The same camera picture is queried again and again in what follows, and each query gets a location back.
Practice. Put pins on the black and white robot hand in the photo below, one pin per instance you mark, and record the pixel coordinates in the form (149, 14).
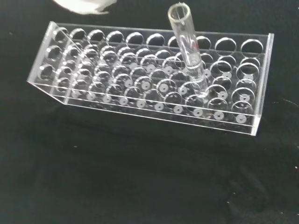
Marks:
(81, 5)

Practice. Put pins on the clear plastic test tube rack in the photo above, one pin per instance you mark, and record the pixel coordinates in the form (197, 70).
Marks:
(257, 93)

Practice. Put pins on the black bench cloth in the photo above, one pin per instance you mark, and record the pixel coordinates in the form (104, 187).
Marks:
(140, 175)

